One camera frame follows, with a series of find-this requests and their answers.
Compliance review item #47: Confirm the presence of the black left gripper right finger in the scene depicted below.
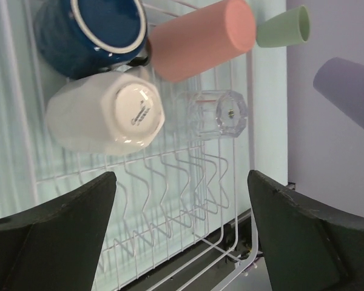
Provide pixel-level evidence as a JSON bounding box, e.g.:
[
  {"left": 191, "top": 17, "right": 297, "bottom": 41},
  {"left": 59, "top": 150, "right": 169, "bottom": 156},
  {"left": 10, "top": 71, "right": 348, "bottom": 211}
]
[{"left": 248, "top": 170, "right": 364, "bottom": 290}]

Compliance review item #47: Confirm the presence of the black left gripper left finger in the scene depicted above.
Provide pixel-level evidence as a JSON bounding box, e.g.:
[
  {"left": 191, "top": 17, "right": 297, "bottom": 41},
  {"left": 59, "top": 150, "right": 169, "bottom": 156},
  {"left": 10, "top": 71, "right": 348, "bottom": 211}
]
[{"left": 0, "top": 172, "right": 116, "bottom": 290}]

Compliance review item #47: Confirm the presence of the lavender plastic cup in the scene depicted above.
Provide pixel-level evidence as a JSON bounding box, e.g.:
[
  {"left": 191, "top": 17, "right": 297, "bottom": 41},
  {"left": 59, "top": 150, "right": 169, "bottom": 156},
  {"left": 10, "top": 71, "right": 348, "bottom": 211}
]
[{"left": 313, "top": 57, "right": 364, "bottom": 129}]

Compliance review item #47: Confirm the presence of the light green plastic cup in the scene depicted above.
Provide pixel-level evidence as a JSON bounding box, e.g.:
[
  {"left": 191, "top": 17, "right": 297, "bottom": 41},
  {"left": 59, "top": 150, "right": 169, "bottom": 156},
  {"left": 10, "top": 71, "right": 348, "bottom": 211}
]
[{"left": 256, "top": 5, "right": 311, "bottom": 48}]

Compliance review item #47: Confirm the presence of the white ceramic mug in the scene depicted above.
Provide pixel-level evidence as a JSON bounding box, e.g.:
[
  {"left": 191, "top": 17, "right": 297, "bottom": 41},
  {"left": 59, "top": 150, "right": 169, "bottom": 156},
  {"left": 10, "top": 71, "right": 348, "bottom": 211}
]
[{"left": 45, "top": 66, "right": 165, "bottom": 156}]

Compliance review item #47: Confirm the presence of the pink plastic cup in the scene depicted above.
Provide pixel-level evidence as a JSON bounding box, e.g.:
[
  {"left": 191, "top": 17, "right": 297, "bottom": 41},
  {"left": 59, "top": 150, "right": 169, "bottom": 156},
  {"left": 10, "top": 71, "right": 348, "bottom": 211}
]
[{"left": 149, "top": 0, "right": 256, "bottom": 82}]

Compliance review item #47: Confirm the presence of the clear glass cup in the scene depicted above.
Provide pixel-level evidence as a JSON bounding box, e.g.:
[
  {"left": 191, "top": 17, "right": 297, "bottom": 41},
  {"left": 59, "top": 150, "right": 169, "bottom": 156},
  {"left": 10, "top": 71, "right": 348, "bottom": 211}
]
[{"left": 186, "top": 90, "right": 248, "bottom": 141}]

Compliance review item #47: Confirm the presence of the dark blue ceramic mug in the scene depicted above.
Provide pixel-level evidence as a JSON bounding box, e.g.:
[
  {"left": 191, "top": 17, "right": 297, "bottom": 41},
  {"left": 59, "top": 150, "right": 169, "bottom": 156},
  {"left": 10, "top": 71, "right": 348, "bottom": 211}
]
[{"left": 33, "top": 0, "right": 152, "bottom": 80}]

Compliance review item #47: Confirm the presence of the white wire dish rack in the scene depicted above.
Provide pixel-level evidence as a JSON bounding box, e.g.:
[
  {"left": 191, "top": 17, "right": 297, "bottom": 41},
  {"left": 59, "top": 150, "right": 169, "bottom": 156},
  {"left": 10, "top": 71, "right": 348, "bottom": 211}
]
[{"left": 5, "top": 0, "right": 261, "bottom": 291}]

